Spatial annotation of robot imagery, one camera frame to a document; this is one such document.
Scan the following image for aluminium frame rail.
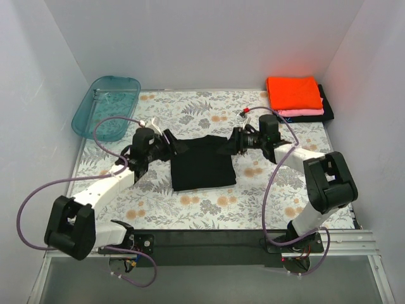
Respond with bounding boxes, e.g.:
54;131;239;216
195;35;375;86
43;229;380;258

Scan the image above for pink folded t-shirt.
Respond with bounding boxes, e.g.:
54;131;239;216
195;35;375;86
277;108;324;117

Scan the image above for orange folded t-shirt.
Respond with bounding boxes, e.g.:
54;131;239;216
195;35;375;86
266;77;323;110

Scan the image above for floral patterned table mat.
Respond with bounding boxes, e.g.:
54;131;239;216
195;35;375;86
63;90;356;231

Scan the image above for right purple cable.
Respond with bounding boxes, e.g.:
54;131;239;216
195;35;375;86
237;105;331;277

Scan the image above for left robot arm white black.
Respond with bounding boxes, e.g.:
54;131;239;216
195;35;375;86
44;127;188;260

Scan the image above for purple cable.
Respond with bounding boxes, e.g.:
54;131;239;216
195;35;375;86
16;116;158;288
237;105;331;277

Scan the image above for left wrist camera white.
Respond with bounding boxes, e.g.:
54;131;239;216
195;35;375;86
146;117;162;136

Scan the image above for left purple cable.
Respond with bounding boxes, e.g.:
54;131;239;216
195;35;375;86
16;116;158;288

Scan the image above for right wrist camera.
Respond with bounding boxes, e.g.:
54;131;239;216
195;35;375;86
237;108;251;129

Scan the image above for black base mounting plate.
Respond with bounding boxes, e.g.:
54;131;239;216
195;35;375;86
98;229;324;268

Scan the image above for teal transparent plastic bin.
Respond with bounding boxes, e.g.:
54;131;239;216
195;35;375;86
71;76;141;142

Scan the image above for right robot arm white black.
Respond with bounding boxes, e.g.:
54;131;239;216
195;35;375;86
218;115;358;252

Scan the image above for black folded t-shirt with logo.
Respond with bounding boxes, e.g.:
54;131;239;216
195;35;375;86
278;84;334;124

